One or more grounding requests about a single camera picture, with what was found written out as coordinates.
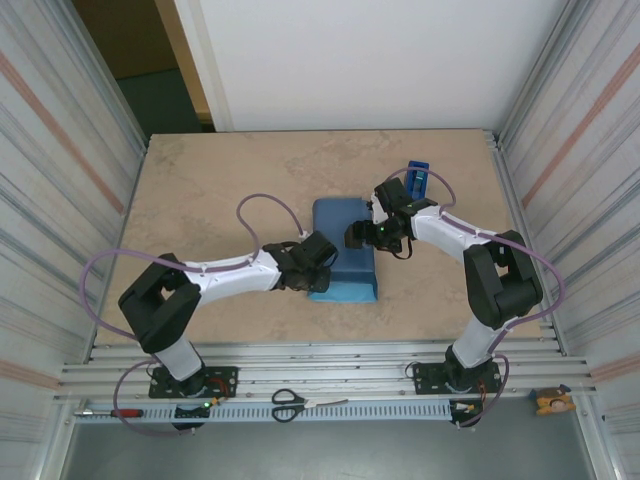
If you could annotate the blue wrapping paper sheet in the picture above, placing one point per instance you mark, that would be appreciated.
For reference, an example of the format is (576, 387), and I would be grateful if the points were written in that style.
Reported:
(350, 282)

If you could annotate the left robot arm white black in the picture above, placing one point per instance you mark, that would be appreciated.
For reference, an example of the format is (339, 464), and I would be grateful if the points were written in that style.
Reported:
(230, 277)

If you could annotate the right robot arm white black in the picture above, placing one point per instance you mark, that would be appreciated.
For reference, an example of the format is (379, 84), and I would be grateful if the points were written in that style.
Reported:
(445, 235)

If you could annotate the blue tape dispenser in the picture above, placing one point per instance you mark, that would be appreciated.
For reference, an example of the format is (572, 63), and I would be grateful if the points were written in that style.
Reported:
(425, 170)

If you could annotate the small yellow toy figure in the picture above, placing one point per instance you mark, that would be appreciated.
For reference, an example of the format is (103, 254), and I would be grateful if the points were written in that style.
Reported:
(552, 400)

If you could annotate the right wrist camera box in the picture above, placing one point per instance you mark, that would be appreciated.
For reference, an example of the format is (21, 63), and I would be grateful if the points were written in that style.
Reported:
(375, 210)

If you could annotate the aluminium rail frame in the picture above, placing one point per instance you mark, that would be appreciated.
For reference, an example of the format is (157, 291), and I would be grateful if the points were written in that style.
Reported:
(325, 360)

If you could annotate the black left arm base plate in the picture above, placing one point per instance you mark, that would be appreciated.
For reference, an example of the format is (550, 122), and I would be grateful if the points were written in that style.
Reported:
(225, 382)

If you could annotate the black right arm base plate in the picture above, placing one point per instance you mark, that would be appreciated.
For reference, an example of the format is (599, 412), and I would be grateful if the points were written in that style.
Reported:
(427, 377)

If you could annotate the white door frame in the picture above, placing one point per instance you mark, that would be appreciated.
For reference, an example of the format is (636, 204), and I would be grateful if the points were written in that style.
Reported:
(200, 60)

